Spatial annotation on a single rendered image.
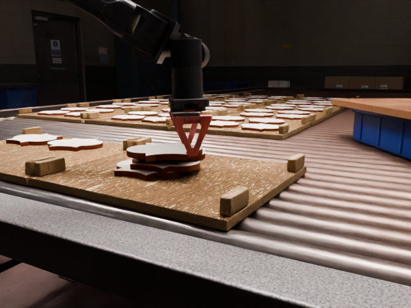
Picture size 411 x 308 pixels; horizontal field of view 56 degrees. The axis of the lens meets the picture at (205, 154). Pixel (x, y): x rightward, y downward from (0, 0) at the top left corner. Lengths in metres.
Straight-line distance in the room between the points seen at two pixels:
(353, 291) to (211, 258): 0.15
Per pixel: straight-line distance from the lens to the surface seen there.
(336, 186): 0.76
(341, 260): 0.48
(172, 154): 0.69
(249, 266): 0.45
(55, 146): 1.02
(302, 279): 0.43
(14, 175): 0.81
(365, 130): 1.20
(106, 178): 0.73
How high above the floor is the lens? 1.12
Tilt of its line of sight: 12 degrees down
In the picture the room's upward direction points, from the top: straight up
